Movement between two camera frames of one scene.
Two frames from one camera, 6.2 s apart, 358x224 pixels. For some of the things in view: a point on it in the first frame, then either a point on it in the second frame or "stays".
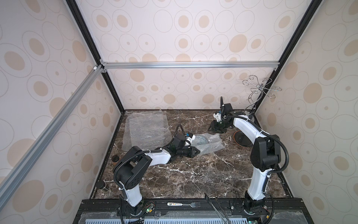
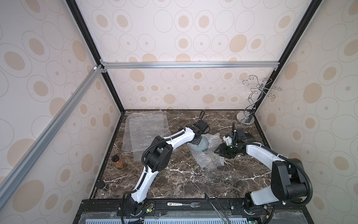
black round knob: x=100 y=184 stays
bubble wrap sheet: x=148 y=129 stays
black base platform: x=194 y=211 stays
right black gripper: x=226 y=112 to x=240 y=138
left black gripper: x=192 y=152 to x=198 y=141
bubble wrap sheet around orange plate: x=147 y=130 stays
